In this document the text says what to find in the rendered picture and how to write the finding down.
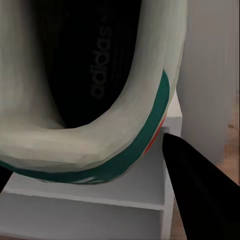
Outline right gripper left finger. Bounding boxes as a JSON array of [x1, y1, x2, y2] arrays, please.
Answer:
[[0, 165, 13, 193]]

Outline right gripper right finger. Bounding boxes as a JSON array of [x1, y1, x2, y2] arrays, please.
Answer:
[[162, 133, 240, 240]]

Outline gym shoe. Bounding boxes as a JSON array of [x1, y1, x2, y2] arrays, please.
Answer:
[[0, 0, 188, 186]]

